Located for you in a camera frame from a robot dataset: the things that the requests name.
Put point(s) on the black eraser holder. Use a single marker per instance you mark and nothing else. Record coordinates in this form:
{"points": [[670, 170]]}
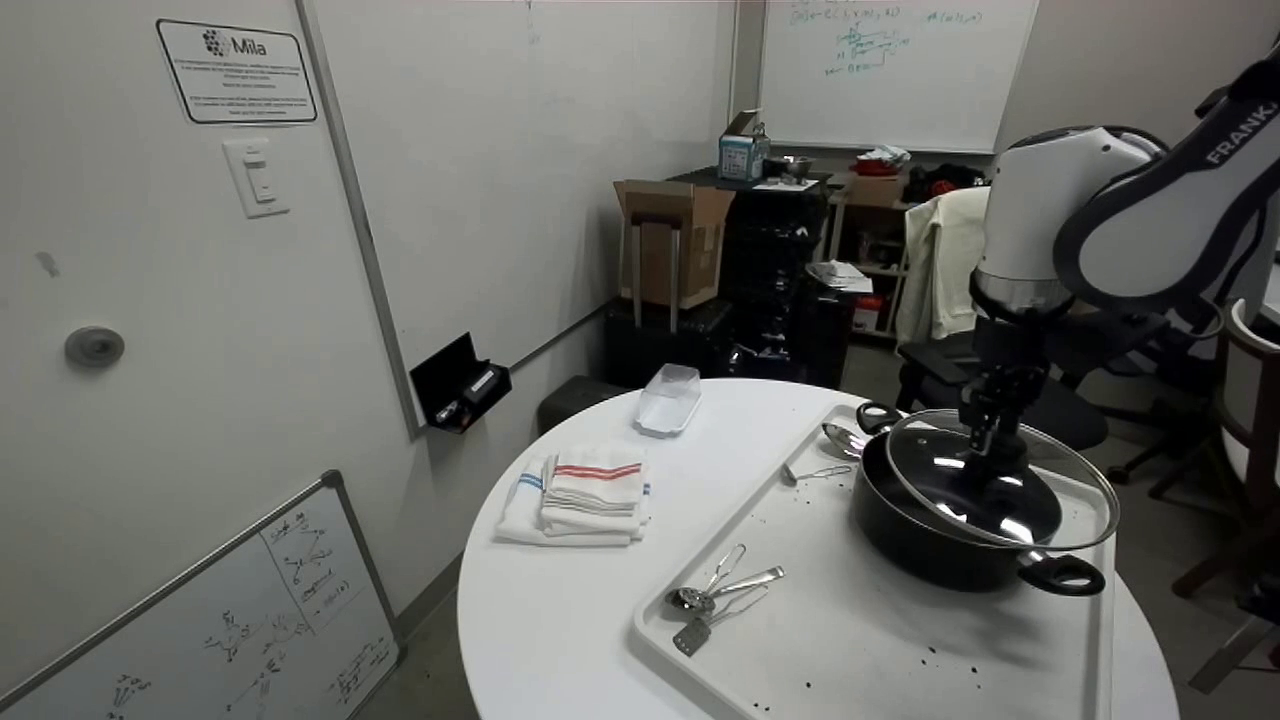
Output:
{"points": [[463, 385]]}

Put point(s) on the small whiteboard leaning on wall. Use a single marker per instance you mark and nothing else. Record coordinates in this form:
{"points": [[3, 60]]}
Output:
{"points": [[225, 625]]}

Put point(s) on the beige jacket on chair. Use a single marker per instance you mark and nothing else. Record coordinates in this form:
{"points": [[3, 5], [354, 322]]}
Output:
{"points": [[944, 260]]}

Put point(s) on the white black Franka robot arm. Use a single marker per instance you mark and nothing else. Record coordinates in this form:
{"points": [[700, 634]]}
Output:
{"points": [[1144, 213]]}

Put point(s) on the brown cardboard box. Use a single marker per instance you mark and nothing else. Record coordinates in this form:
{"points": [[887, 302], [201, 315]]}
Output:
{"points": [[673, 240]]}

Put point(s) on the large metal serving spoon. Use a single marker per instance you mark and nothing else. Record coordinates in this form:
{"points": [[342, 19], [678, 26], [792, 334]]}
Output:
{"points": [[841, 436]]}

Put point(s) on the wooden shelf with items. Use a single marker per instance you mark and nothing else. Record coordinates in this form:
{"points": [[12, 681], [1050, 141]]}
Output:
{"points": [[875, 226]]}

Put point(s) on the glass lid with black knob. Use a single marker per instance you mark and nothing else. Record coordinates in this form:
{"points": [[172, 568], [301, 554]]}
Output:
{"points": [[1052, 513]]}

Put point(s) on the blue small box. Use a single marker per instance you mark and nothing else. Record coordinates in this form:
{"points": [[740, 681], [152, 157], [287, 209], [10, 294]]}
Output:
{"points": [[740, 148]]}

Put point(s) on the white plastic tray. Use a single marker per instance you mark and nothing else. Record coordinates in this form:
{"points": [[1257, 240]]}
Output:
{"points": [[855, 642]]}

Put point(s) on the white wall sign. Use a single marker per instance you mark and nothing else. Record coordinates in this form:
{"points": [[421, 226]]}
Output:
{"points": [[238, 70]]}

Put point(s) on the black box cabinet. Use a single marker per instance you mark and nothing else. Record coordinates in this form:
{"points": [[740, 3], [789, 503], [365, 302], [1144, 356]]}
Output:
{"points": [[772, 267]]}

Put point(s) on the round grey wall knob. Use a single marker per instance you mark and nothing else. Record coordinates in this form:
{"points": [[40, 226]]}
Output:
{"points": [[95, 345]]}

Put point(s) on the large wall whiteboard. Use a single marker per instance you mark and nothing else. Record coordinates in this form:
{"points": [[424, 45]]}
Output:
{"points": [[535, 173]]}

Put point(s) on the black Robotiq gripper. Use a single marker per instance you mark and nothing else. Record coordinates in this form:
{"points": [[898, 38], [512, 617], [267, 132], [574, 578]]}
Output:
{"points": [[1010, 366]]}

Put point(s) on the clear plastic container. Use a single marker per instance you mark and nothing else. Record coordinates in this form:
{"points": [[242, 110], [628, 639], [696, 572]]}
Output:
{"points": [[665, 397]]}

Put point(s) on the folded white striped cloth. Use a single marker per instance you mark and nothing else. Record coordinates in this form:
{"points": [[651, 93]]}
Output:
{"points": [[581, 503]]}

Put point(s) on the white light switch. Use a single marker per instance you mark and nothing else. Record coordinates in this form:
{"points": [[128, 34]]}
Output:
{"points": [[256, 176]]}

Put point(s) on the whiteboard with green writing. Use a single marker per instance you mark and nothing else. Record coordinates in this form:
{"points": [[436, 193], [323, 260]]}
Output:
{"points": [[895, 65]]}

